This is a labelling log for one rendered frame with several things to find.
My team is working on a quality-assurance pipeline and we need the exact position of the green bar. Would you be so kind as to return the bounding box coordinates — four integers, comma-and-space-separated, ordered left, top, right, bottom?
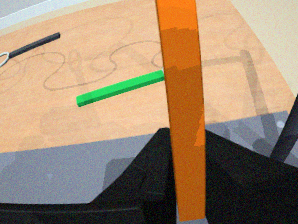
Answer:
77, 68, 165, 107

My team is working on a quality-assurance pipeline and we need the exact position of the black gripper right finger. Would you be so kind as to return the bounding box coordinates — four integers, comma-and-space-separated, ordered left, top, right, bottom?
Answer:
205, 129, 298, 224

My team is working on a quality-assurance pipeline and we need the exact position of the white ring with dark grey handle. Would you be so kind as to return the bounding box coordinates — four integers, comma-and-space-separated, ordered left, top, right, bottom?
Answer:
0, 32, 60, 67

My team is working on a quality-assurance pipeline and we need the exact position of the orange bar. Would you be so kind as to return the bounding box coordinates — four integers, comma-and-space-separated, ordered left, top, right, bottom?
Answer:
154, 0, 206, 221

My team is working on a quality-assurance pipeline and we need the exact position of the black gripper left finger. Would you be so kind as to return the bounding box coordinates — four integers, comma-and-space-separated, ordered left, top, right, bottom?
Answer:
0, 127, 177, 224

